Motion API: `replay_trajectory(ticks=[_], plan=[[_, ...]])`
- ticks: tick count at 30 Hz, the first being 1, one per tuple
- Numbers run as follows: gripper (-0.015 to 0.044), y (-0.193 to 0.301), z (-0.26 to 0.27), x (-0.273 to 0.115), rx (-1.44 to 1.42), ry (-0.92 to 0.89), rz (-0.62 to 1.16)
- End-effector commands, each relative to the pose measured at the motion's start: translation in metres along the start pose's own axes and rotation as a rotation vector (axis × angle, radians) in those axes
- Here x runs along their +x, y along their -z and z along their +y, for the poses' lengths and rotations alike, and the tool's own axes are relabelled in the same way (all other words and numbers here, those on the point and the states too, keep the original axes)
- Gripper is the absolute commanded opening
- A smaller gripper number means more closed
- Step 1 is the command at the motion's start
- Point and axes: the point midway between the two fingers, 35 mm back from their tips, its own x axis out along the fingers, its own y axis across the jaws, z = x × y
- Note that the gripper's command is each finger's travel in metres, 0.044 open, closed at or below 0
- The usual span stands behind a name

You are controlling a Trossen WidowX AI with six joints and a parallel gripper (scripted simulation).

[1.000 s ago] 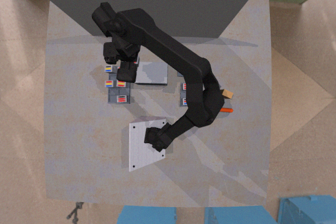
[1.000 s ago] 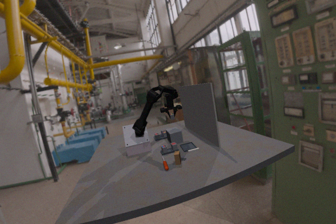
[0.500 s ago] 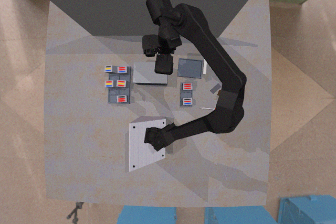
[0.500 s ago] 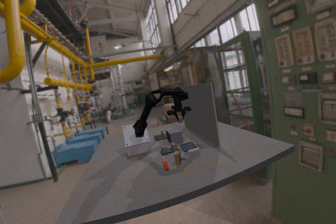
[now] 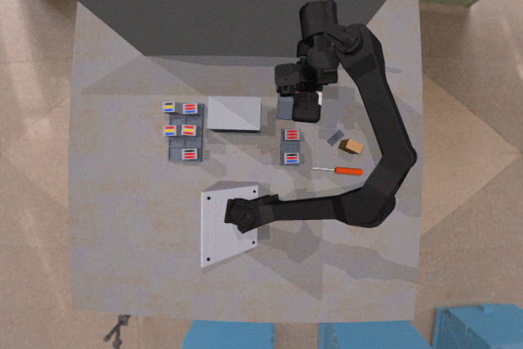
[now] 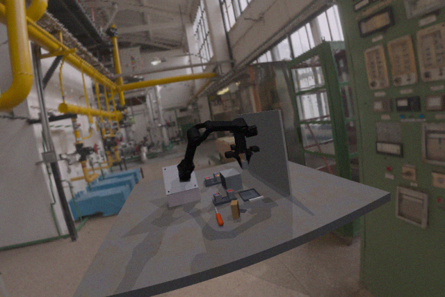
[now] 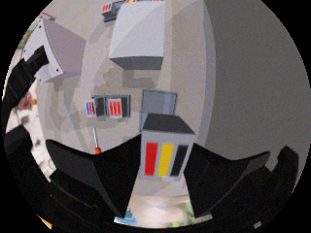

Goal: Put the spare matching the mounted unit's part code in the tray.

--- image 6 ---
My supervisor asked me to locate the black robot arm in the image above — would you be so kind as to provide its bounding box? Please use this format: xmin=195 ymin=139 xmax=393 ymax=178
xmin=177 ymin=118 xmax=258 ymax=182

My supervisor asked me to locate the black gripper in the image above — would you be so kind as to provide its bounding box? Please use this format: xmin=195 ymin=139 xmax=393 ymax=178
xmin=225 ymin=139 xmax=260 ymax=168

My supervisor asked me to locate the tan cardboard box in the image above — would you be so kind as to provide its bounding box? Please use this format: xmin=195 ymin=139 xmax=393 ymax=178
xmin=231 ymin=200 xmax=240 ymax=219

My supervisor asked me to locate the orange-handled screwdriver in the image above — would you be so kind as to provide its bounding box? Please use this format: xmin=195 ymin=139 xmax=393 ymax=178
xmin=215 ymin=208 xmax=224 ymax=226

